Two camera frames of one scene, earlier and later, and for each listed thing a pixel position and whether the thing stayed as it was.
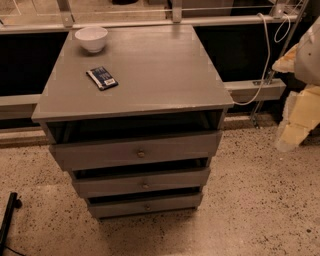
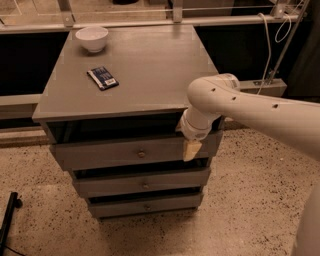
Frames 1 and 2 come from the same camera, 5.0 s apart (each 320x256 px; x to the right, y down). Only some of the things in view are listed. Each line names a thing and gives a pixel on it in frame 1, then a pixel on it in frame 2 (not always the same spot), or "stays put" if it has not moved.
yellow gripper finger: [301, 114] -> [191, 148]
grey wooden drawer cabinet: [134, 112] stays put
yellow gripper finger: [287, 63] -> [179, 128]
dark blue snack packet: [102, 78] stays put
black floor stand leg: [13, 203] stays put
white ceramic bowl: [93, 38] stays put
